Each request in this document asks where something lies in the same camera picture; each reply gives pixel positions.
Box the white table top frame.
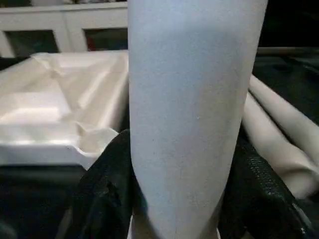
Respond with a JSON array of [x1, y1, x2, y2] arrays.
[[0, 50, 131, 169]]

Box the white plastic table leg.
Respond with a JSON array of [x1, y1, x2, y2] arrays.
[[241, 92, 319, 201], [128, 0, 269, 239], [248, 75, 319, 167]]

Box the black work mat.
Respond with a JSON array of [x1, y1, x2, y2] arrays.
[[0, 47, 319, 239]]

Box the white glass-door cabinet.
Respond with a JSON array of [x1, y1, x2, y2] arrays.
[[0, 2, 130, 58]]

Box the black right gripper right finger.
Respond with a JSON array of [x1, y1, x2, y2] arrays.
[[217, 130, 319, 239]]

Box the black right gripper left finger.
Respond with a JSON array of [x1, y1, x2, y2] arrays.
[[64, 128, 145, 239]]

